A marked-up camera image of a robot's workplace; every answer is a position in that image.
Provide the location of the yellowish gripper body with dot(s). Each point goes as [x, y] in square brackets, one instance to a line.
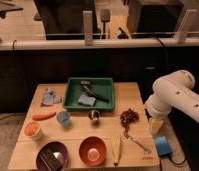
[155, 125]

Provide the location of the blue grey towel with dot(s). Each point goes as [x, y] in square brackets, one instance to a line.
[50, 98]

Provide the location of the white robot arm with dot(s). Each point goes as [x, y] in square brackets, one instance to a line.
[172, 91]

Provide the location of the red bowl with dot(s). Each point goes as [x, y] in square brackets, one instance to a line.
[92, 151]

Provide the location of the purple bowl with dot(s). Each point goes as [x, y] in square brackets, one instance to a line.
[60, 152]

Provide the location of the black box in bowl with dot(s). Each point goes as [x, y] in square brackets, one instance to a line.
[50, 161]

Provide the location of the blue object on floor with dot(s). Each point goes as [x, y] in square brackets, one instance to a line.
[162, 146]

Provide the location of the metal fork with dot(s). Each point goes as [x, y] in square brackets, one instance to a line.
[127, 136]

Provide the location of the wooden board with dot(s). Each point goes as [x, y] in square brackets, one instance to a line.
[133, 158]

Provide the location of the small metal cup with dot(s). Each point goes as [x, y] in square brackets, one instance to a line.
[94, 116]

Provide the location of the green plastic tray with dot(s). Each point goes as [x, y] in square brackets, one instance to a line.
[102, 89]

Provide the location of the blue sponge in tray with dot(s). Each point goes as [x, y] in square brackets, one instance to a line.
[86, 100]

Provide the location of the light blue cup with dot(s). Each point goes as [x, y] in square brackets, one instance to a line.
[63, 118]

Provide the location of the orange carrot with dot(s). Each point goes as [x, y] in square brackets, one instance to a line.
[41, 117]

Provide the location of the orange and white cup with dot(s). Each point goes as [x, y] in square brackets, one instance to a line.
[33, 131]

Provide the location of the black handled brush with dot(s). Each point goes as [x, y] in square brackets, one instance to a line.
[85, 86]

